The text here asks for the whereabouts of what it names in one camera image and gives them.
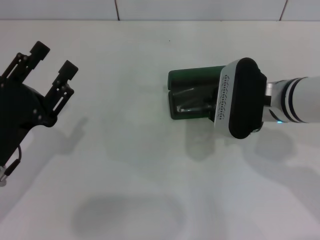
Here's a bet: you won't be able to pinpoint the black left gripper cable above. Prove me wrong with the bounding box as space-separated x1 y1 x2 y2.
0 144 24 188

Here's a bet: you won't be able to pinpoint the clear transparent glasses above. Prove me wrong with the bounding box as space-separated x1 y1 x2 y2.
174 87 216 114

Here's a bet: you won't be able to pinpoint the green glasses case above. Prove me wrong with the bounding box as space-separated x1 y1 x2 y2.
167 64 228 121

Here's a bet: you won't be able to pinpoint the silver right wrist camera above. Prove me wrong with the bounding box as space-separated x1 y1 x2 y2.
213 57 268 140

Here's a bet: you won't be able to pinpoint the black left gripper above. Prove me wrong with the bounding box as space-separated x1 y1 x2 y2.
0 40 79 166

